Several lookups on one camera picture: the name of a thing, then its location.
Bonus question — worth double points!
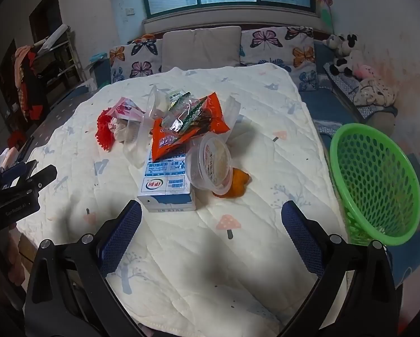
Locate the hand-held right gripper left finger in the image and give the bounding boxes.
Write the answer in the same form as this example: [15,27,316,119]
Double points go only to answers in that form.
[23,199,152,337]

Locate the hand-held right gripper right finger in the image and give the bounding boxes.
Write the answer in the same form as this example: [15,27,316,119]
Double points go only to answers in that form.
[281,199,401,337]

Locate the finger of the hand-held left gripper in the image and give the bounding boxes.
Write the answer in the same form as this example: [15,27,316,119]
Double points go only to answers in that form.
[0,160,38,189]
[30,164,58,192]

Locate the red knitted cloth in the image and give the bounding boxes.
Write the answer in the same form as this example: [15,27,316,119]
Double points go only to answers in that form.
[97,107,126,152]

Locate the green plastic basket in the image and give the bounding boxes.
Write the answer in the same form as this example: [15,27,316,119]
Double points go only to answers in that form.
[329,123,420,247]

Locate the blue white milk carton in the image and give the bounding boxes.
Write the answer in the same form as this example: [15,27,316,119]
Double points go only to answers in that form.
[137,144,198,213]

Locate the orange peel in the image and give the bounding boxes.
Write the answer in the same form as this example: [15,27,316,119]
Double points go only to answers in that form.
[212,168,253,198]

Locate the white quilted blanket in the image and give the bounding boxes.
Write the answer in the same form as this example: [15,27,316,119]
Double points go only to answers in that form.
[15,62,351,337]

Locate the red hanging clothes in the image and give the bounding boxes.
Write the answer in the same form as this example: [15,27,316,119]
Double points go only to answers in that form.
[14,45,49,122]

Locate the clear plastic bag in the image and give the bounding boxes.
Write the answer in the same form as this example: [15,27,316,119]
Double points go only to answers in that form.
[106,96,154,169]

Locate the blue cloth with patterned border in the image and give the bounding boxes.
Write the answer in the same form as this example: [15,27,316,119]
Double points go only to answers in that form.
[313,119,342,137]

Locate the clear plastic cup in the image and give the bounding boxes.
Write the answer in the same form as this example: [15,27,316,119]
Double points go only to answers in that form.
[189,134,232,197]

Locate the metal shelf rack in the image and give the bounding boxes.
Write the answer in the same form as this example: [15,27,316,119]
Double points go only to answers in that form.
[31,24,83,108]

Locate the blue bed sheet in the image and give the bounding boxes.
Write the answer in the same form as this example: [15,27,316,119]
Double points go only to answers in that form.
[298,42,420,288]

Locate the orange snack packet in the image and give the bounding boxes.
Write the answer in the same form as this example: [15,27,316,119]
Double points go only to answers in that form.
[151,92,231,162]

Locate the green striped wrapper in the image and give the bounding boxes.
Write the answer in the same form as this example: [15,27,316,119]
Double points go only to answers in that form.
[162,91,211,134]

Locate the small butterfly print pillow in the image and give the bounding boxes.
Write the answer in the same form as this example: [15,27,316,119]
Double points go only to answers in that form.
[110,35,163,84]

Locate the patterned blue covered box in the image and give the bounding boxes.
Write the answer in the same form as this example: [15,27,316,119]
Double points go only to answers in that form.
[323,61,397,137]

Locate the spotted cream cloth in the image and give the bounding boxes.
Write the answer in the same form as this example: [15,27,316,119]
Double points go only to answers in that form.
[354,76,398,106]

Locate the pink plush toy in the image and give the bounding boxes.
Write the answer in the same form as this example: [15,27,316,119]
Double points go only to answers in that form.
[352,64,376,79]

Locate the cow plush toy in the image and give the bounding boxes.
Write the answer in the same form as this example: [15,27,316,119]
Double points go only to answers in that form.
[322,33,362,78]

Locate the large butterfly print pillow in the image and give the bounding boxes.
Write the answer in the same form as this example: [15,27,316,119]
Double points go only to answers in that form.
[240,26,319,92]

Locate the beige cushion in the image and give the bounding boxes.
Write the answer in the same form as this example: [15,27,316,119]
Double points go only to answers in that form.
[161,26,242,74]

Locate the colourful wall decoration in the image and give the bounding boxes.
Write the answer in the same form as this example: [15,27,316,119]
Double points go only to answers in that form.
[311,0,337,31]

